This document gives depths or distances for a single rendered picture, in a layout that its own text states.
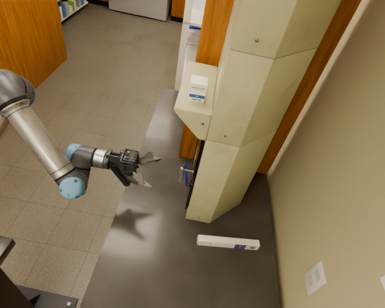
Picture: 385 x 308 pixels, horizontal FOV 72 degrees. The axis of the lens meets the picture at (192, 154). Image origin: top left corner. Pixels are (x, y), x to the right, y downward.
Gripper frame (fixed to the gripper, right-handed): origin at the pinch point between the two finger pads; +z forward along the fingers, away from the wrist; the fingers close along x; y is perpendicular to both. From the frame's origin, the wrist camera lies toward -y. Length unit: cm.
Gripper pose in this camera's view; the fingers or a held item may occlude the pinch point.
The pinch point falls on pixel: (157, 173)
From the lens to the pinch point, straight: 107.9
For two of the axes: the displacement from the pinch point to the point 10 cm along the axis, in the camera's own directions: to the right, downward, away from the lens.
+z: 9.8, 2.1, 0.2
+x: 1.3, -7.0, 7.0
